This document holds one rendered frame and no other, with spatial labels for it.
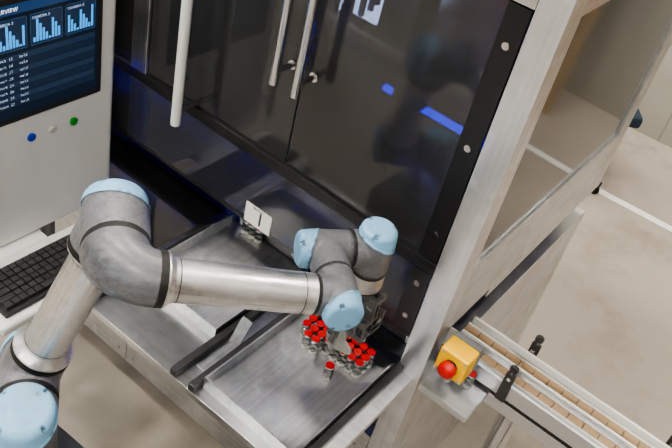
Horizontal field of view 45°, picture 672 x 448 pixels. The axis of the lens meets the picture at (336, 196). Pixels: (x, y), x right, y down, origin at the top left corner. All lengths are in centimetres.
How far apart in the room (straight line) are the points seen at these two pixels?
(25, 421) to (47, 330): 16
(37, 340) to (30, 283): 47
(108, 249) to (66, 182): 90
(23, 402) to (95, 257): 38
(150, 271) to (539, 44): 74
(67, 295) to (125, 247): 23
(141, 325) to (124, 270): 60
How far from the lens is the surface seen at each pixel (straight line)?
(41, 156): 210
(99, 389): 290
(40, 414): 159
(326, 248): 148
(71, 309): 154
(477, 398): 195
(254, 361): 186
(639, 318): 385
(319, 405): 181
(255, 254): 210
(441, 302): 175
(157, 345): 187
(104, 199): 140
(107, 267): 132
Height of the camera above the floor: 230
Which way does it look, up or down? 37 degrees down
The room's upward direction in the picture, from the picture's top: 15 degrees clockwise
